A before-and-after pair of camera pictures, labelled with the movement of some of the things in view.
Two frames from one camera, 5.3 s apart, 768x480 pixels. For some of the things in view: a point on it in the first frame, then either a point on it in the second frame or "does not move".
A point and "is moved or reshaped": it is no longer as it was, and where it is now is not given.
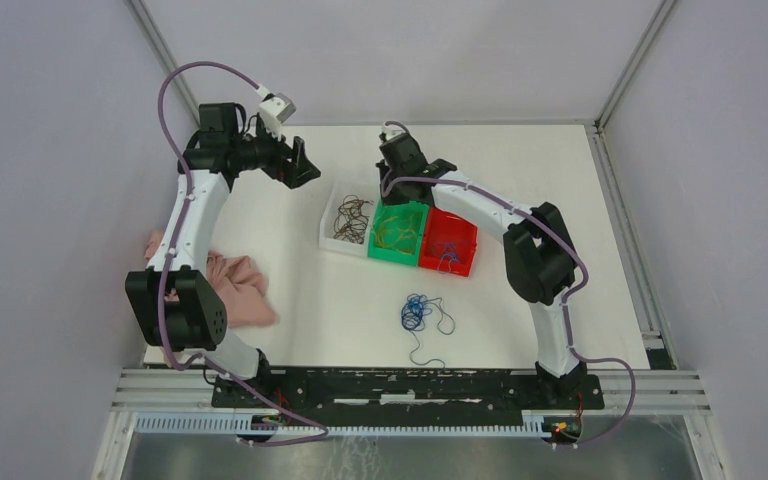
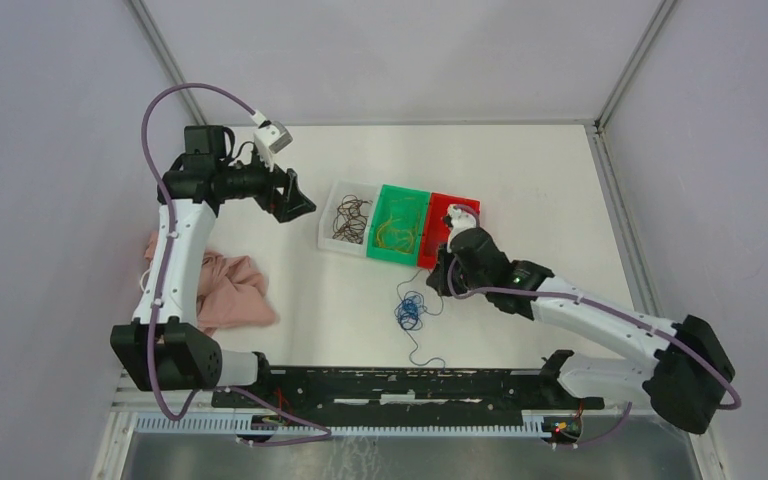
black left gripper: x=295 y=172 to x=291 y=202
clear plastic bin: x=366 y=190 does not move
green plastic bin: x=396 y=231 does not move
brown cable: x=350 y=223 does not move
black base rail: x=410 y=389 does not move
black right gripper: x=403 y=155 to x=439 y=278
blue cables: x=413 y=319 is moved or reshaped
